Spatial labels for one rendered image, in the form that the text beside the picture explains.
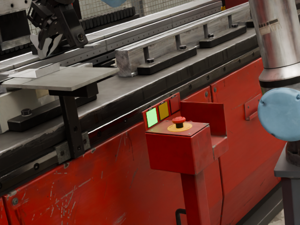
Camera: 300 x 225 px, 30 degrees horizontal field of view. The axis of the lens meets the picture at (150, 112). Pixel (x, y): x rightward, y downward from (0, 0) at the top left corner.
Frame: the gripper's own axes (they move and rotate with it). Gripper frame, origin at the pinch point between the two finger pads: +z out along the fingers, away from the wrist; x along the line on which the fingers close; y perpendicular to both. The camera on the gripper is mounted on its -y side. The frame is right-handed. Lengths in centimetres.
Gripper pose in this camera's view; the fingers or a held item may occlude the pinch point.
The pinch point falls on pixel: (44, 56)
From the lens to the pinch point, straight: 152.7
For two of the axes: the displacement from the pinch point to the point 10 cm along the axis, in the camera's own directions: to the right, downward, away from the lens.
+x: -5.9, 3.1, -7.4
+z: -4.0, 6.8, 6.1
